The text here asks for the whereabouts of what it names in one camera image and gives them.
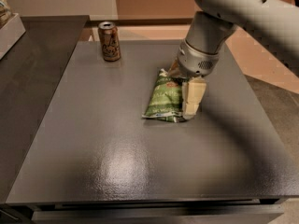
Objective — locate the dark side counter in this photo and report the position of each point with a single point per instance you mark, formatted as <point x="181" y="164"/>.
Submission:
<point x="29" y="75"/>

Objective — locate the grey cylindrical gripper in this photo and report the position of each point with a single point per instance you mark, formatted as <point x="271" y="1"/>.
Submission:
<point x="195" y="61"/>

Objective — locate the white box on counter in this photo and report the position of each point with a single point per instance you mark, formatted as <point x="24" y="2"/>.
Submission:
<point x="10" y="33"/>

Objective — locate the green jalapeno chip bag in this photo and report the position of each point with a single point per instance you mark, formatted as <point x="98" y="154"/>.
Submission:
<point x="165" y="103"/>

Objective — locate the brown soda can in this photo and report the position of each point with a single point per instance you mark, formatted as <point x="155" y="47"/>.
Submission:
<point x="110" y="46"/>

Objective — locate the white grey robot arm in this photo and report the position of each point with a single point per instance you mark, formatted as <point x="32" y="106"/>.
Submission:
<point x="272" y="23"/>

